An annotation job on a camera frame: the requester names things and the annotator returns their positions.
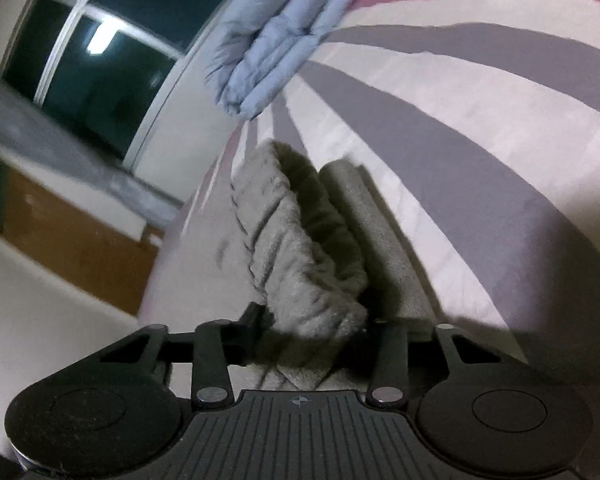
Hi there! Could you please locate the grey curtain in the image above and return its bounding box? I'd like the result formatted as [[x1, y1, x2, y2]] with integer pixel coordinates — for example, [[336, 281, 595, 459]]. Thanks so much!
[[0, 67, 182, 227]]

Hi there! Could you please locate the grey towel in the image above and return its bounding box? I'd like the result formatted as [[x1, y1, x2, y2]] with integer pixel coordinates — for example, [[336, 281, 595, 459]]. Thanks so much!
[[229, 140, 447, 392]]

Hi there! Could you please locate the wooden cabinet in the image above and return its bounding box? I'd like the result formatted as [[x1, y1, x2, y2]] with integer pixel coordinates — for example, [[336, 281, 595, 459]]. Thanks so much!
[[0, 149, 165, 317]]

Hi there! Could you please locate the white framed window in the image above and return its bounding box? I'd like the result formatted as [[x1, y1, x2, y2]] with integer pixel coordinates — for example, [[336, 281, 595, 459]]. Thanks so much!
[[0, 0, 267, 172]]

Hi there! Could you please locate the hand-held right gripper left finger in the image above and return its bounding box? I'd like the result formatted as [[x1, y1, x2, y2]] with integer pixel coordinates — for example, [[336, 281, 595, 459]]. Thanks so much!
[[99, 302, 262, 410]]

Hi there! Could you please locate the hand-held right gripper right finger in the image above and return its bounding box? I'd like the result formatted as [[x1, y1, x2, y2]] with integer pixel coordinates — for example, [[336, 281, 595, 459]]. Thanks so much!
[[366, 318, 502, 410]]

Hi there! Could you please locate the light blue folded quilt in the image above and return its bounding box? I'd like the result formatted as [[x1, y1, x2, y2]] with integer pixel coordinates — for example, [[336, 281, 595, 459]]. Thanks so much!
[[204, 0, 370, 122]]

